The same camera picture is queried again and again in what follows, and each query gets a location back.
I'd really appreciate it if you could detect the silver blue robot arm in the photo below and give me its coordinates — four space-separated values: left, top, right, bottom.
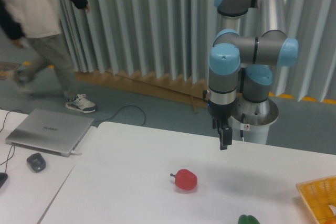
203 0 299 150

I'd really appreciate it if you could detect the black object at left edge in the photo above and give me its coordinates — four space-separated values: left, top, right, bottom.
0 173 8 188

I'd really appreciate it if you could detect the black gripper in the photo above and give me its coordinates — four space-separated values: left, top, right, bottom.
208 101 233 150

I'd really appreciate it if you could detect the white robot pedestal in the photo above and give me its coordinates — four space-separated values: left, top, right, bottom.
230 95 279 145

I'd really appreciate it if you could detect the floor warning sticker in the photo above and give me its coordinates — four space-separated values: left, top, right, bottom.
0 61 20 81

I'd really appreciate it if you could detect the black computer mouse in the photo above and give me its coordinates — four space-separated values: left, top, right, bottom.
26 153 46 173

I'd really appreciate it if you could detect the grey folding partition curtain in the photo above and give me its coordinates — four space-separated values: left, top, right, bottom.
60 0 335 102

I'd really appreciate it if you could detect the black cable on floor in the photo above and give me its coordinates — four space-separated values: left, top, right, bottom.
93 105 146 126

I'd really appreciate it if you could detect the red bell pepper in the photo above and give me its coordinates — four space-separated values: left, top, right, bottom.
170 169 198 190

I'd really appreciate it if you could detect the yellow wicker basket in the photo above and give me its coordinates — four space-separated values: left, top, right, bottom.
296 176 335 223

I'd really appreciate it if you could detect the silver closed laptop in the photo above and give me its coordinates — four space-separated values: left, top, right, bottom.
5 109 93 157

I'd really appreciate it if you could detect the green bell pepper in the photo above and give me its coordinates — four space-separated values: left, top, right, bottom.
237 215 260 224

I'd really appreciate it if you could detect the walking person in white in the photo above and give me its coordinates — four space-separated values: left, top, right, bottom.
1 0 97 113

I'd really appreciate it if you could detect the brown cardboard sheet on floor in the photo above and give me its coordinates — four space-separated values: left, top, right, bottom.
76 70 207 113

